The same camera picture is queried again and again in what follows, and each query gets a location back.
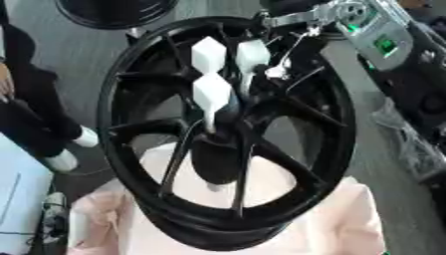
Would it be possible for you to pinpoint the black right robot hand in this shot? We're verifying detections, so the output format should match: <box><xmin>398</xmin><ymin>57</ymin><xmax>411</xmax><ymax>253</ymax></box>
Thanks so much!
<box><xmin>242</xmin><ymin>9</ymin><xmax>352</xmax><ymax>100</ymax></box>

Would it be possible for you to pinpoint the pale blue table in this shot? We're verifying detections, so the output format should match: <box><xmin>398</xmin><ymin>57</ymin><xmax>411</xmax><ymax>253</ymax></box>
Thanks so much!
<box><xmin>0</xmin><ymin>131</ymin><xmax>56</xmax><ymax>255</ymax></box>

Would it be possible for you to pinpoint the black round tyre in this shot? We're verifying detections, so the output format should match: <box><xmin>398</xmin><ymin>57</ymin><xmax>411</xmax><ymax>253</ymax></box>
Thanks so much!
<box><xmin>54</xmin><ymin>0</ymin><xmax>180</xmax><ymax>31</ymax></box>

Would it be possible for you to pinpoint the person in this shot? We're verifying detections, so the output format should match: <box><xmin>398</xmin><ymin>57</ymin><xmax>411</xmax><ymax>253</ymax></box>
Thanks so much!
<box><xmin>0</xmin><ymin>0</ymin><xmax>102</xmax><ymax>172</ymax></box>

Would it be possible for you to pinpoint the clear plastic bag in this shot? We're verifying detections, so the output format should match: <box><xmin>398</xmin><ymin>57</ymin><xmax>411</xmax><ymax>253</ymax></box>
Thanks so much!
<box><xmin>369</xmin><ymin>99</ymin><xmax>446</xmax><ymax>182</ymax></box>

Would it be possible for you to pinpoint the person's hand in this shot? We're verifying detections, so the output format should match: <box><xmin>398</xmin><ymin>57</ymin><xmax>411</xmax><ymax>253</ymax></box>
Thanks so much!
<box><xmin>0</xmin><ymin>63</ymin><xmax>18</xmax><ymax>105</ymax></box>

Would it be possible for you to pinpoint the black spoked wheel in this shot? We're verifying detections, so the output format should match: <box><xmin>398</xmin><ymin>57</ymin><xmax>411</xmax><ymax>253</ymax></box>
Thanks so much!
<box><xmin>94</xmin><ymin>15</ymin><xmax>359</xmax><ymax>252</ymax></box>

